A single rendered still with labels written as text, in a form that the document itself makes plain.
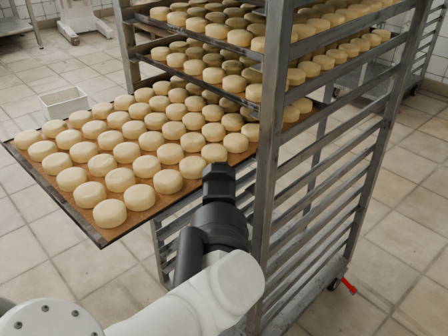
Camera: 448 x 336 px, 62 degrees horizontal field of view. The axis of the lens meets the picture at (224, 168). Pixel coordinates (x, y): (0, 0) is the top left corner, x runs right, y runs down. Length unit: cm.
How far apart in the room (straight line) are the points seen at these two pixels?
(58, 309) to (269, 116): 47
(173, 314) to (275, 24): 42
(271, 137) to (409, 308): 125
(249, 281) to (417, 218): 179
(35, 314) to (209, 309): 18
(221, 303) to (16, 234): 179
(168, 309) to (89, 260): 149
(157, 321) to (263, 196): 44
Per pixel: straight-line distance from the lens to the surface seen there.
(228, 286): 43
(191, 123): 80
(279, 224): 95
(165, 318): 38
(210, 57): 89
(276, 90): 63
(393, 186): 236
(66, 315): 30
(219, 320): 42
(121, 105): 91
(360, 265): 186
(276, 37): 60
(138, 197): 61
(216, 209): 54
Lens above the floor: 137
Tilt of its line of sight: 37 degrees down
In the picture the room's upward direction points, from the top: straight up
